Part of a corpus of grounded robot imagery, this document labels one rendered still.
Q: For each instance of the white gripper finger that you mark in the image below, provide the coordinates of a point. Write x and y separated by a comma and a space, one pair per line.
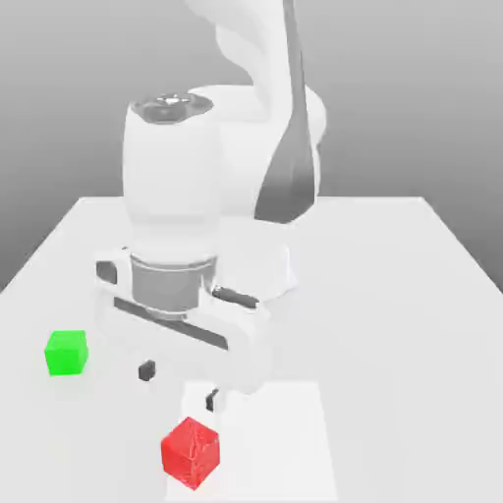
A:
147, 370
212, 401

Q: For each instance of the small red cube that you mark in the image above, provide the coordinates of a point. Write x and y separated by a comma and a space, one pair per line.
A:
190, 454

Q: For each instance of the small green cube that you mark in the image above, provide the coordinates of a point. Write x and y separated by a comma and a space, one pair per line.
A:
66, 353

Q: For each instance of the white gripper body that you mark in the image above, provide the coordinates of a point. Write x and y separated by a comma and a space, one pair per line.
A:
235, 353

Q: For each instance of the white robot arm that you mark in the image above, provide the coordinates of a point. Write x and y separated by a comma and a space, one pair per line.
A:
169, 177

